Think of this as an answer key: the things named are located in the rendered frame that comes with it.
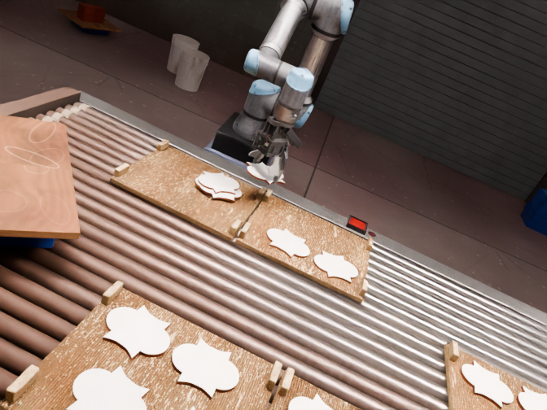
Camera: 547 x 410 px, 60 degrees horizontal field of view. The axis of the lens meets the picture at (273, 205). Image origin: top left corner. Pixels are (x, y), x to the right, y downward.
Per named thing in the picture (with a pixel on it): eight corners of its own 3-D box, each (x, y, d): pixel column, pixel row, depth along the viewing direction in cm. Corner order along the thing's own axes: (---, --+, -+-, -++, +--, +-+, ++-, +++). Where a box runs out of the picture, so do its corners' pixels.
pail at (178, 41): (194, 79, 536) (203, 47, 518) (168, 73, 520) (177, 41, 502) (186, 68, 557) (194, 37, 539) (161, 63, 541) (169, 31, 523)
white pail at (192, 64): (168, 84, 493) (177, 50, 476) (177, 77, 520) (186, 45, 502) (194, 95, 495) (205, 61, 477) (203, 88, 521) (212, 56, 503)
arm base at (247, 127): (242, 119, 211) (249, 98, 206) (271, 134, 209) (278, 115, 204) (226, 128, 199) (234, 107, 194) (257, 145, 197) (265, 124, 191)
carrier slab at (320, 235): (265, 196, 170) (267, 193, 170) (369, 246, 168) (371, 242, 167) (234, 242, 140) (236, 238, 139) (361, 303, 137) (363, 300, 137)
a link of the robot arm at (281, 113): (289, 100, 148) (306, 113, 144) (284, 113, 150) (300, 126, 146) (273, 99, 143) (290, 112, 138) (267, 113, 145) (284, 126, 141)
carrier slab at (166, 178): (164, 147, 173) (164, 143, 172) (264, 196, 170) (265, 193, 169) (109, 181, 142) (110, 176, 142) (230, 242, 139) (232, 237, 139)
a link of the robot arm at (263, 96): (247, 101, 204) (257, 71, 196) (276, 113, 204) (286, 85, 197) (239, 111, 194) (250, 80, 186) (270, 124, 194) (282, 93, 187)
